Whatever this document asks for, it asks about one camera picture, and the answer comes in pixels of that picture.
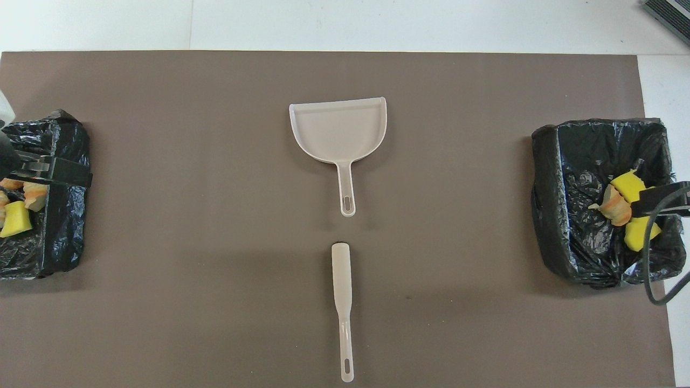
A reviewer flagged small yellow sponge wedge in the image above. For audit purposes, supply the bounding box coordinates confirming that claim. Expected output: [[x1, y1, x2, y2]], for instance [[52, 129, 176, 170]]
[[0, 201, 33, 239]]

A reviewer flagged grey ribbed device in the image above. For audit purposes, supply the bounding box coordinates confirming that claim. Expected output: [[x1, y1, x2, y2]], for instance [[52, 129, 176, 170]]
[[641, 0, 690, 46]]

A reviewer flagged bin lined with black bag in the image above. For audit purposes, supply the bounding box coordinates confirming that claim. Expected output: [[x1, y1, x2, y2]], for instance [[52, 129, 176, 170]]
[[530, 117, 688, 290], [0, 109, 91, 281]]

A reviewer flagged torn orange-crust bread piece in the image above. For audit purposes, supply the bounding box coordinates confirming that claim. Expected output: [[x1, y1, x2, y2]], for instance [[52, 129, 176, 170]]
[[588, 184, 634, 227]]

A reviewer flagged beige hand brush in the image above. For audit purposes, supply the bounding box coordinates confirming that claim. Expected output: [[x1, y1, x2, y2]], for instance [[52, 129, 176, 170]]
[[330, 242, 356, 384]]

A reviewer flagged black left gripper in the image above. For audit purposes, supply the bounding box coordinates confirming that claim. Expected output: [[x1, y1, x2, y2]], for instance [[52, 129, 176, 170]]
[[0, 132, 94, 190]]

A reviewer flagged beige plastic dustpan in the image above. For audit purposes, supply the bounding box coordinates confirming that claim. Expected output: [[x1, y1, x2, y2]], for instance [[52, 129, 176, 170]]
[[288, 96, 388, 218]]

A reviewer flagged notched yellow sponge piece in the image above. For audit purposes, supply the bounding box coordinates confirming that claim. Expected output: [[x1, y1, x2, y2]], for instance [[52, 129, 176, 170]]
[[625, 216, 663, 253]]

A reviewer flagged rectangular yellow sponge piece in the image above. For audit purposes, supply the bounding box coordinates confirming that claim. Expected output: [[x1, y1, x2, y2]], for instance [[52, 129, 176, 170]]
[[610, 169, 647, 204]]

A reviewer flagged brown table mat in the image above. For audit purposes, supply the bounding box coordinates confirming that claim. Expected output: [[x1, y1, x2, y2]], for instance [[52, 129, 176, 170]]
[[0, 51, 676, 388]]

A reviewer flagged striped croissant piece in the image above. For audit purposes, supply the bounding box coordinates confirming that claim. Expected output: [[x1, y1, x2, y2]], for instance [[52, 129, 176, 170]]
[[23, 182, 51, 212]]

